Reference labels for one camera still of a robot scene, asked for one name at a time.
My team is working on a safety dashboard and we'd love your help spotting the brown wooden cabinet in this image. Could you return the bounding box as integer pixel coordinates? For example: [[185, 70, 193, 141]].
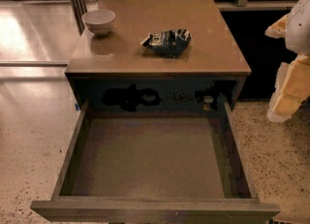
[[65, 0, 251, 116]]

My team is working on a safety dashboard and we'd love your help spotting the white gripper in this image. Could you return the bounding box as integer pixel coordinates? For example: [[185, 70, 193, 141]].
[[264, 0, 310, 122]]

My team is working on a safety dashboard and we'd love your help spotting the white ceramic bowl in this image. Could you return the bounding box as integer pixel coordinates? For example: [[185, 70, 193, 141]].
[[81, 10, 115, 36]]

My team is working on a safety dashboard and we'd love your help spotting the open top drawer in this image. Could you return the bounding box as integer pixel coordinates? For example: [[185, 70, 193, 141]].
[[31, 103, 280, 224]]

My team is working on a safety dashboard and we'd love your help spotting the blue chip bag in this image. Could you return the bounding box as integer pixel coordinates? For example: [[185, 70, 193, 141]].
[[140, 29, 192, 57]]

